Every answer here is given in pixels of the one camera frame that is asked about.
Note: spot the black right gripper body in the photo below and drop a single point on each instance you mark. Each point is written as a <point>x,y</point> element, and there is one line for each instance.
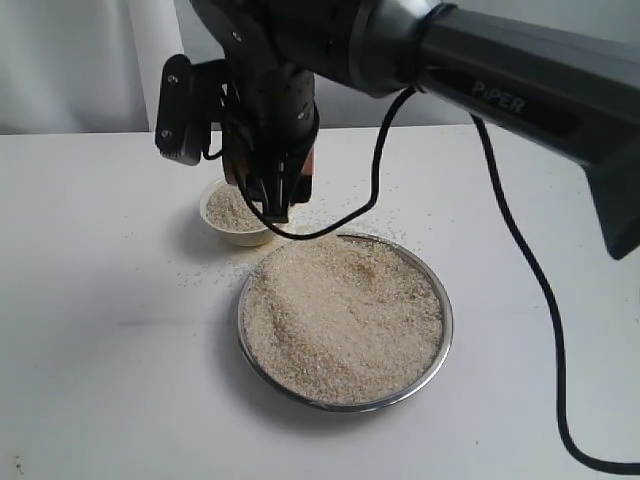
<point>268,114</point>

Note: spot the white curtain backdrop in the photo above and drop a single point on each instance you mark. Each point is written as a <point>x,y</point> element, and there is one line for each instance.
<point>84,66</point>

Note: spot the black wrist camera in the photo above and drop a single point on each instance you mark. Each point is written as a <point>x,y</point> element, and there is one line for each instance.
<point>191,100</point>

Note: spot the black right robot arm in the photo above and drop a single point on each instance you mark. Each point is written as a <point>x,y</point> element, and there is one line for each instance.
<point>575,95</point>

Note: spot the small cream ceramic bowl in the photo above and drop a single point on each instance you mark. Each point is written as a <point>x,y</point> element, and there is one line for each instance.
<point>222,208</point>

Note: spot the round steel rice tray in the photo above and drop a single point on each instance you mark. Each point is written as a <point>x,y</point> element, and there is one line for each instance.
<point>348,323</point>

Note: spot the brown wooden cup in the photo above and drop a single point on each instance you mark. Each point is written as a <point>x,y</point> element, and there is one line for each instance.
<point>270,172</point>

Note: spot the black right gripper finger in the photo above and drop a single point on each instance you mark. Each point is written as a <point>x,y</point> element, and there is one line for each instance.
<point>277,193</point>

